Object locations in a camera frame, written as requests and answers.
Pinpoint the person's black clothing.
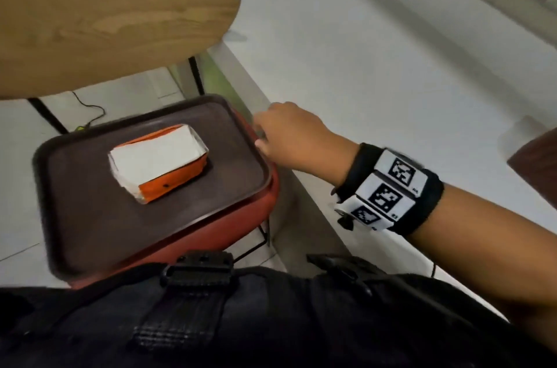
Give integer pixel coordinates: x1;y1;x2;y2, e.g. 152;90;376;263
0;250;557;368

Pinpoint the black chest harness buckle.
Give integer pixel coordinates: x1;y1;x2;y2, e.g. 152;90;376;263
306;253;388;294
160;250;236;288

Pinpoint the dark brown tray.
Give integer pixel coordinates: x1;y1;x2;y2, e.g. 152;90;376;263
32;94;274;282

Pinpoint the person's right forearm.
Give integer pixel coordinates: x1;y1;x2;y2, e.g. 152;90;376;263
407;182;557;354

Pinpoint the red chair seat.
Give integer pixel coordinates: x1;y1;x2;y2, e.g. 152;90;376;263
69;109;281;290

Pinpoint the wooden chair backrest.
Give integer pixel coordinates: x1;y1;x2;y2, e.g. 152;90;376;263
0;0;243;100

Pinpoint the brown wicker basket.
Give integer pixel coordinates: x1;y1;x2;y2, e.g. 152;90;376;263
507;127;557;211

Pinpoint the thin black floor cable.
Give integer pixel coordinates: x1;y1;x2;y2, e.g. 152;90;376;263
71;90;107;131

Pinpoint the orange napkin packet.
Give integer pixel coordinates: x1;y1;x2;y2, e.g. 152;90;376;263
107;123;210;205

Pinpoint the right marker wristband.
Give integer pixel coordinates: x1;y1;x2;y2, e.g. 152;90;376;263
330;142;444;237

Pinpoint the person's right hand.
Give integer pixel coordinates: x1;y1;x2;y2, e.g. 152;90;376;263
253;101;361;185

